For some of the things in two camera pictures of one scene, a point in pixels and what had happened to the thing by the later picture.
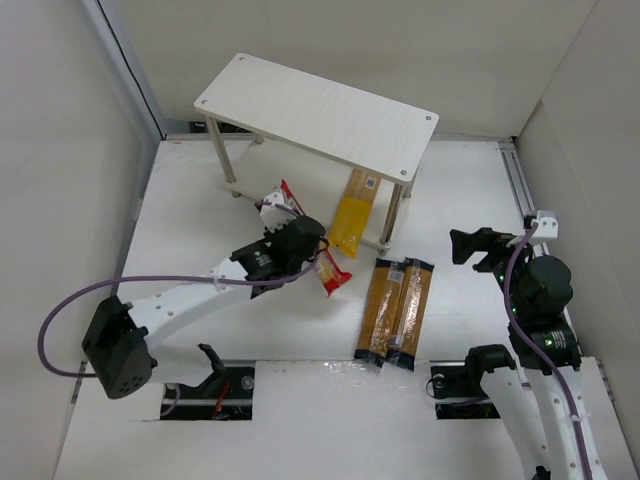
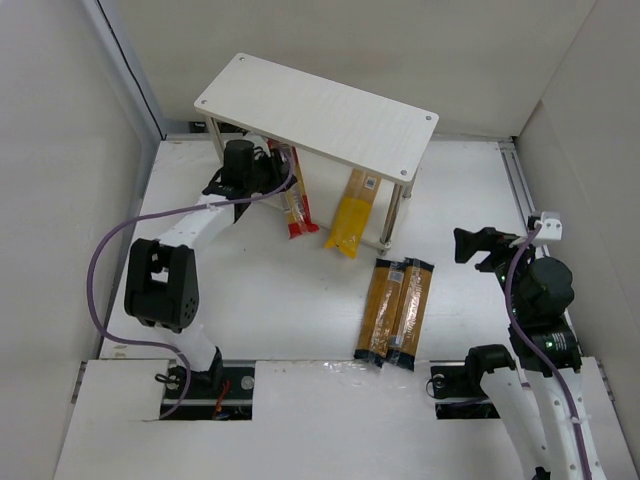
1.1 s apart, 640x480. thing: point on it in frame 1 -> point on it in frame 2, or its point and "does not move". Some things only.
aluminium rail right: [516, 171] does not move
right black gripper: [486, 248] does not move
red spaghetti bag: [330, 274] -> [294, 198]
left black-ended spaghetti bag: [380, 311] does not move
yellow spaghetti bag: [353, 212] does not move
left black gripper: [307, 238] -> [273, 167]
